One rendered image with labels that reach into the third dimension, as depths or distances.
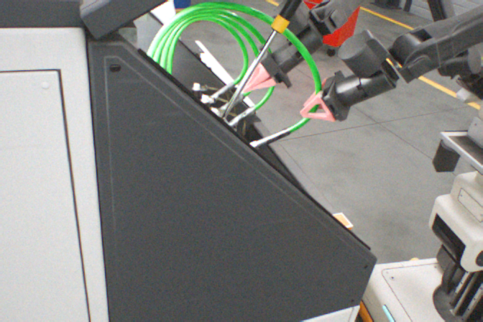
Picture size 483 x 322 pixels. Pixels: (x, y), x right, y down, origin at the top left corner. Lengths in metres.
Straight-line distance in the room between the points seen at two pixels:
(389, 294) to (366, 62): 1.29
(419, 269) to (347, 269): 1.14
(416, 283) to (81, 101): 1.72
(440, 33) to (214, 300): 0.64
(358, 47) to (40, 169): 0.55
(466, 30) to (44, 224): 0.76
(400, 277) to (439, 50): 1.33
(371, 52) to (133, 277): 0.57
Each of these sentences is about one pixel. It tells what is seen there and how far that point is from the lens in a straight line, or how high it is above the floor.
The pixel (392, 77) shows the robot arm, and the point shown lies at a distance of 0.88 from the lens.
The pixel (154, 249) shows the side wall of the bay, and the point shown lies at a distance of 0.73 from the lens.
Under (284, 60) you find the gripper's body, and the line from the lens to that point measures 0.98.
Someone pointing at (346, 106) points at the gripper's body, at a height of 1.27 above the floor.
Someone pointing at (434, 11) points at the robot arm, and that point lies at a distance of 1.42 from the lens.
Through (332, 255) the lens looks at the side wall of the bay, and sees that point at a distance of 0.93.
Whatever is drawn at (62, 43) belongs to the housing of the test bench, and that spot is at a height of 1.45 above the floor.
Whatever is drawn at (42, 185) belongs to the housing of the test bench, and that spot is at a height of 1.26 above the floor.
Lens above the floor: 1.62
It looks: 33 degrees down
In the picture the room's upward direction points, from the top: 8 degrees clockwise
